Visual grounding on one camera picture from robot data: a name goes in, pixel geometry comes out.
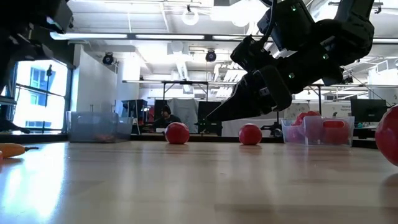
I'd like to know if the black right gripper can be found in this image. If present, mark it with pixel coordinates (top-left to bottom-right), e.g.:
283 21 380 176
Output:
205 49 345 123

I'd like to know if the red tomato with green calyx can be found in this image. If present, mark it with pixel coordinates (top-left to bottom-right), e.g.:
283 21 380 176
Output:
164 121 191 146

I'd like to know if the yellow banana with black tip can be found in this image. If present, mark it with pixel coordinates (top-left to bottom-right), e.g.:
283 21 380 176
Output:
0 142 40 158

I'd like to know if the white sheet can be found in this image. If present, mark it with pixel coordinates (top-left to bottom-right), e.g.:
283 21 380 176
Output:
221 118 285 138

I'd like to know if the person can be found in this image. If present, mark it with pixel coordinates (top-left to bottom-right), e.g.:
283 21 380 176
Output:
154 104 182 129

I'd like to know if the dark equipment cart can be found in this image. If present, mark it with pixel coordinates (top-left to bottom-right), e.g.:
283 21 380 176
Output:
121 99 149 123

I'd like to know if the clear bluish plastic bin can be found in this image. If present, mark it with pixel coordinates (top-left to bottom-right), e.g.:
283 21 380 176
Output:
65 111 134 144

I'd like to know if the black light stand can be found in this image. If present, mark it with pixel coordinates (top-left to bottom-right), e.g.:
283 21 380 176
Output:
42 63 54 133

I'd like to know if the clear plastic bin with handle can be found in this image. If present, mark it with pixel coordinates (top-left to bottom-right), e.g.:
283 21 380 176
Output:
280 115 356 147

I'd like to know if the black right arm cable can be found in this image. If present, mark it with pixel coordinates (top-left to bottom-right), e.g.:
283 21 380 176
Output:
261 0 279 44

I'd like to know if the black metal frame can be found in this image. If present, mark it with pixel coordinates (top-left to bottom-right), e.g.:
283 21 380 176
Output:
122 80 324 131

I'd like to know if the white ring lamp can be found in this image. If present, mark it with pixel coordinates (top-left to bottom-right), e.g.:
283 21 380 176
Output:
182 8 200 27

